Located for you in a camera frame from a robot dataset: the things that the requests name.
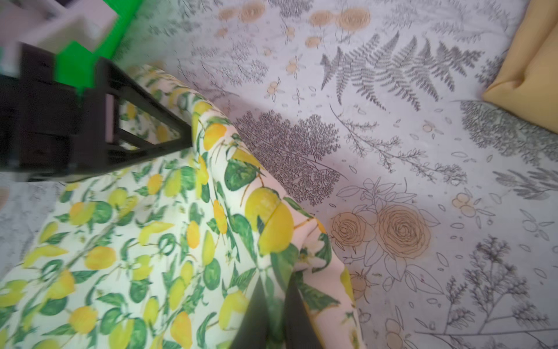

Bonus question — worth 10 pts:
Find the lemon print skirt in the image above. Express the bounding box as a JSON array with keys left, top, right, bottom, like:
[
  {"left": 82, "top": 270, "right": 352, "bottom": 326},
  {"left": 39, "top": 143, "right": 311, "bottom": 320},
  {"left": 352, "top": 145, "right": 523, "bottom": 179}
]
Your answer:
[{"left": 1, "top": 65, "right": 365, "bottom": 348}]

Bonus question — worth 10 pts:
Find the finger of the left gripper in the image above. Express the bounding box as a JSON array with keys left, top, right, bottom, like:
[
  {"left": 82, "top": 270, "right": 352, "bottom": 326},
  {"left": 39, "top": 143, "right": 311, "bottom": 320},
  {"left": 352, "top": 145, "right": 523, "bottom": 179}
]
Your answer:
[{"left": 97, "top": 58, "right": 193, "bottom": 172}]

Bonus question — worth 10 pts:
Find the green plastic basket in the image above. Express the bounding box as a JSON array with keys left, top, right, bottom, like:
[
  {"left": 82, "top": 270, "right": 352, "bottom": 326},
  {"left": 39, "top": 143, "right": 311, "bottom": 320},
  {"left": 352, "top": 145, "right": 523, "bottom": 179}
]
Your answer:
[{"left": 55, "top": 1, "right": 142, "bottom": 92}]

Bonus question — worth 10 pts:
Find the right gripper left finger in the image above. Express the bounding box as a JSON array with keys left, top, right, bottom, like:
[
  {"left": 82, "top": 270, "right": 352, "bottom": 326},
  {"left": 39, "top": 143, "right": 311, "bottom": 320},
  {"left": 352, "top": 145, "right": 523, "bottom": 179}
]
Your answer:
[{"left": 230, "top": 280, "right": 270, "bottom": 349}]

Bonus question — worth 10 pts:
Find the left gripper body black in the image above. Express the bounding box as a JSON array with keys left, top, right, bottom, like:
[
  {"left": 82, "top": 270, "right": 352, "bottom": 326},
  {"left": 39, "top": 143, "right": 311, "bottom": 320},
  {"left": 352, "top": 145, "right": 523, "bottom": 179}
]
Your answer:
[{"left": 1, "top": 44, "right": 109, "bottom": 181}]

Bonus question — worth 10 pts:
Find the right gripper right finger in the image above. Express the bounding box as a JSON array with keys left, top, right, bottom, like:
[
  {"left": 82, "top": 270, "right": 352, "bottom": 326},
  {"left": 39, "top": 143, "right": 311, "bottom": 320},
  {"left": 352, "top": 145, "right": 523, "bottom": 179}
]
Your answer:
[{"left": 284, "top": 281, "right": 323, "bottom": 349}]

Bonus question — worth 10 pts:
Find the tan yellow skirt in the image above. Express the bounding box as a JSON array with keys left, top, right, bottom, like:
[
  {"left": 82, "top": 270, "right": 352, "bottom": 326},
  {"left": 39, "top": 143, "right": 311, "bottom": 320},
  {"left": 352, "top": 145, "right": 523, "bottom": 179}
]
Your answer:
[{"left": 482, "top": 0, "right": 557, "bottom": 133}]

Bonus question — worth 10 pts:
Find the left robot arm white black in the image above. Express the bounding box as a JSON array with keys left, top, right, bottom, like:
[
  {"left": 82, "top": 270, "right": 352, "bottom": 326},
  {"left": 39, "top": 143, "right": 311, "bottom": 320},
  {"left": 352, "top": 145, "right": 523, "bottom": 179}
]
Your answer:
[{"left": 1, "top": 1, "right": 192, "bottom": 182}]

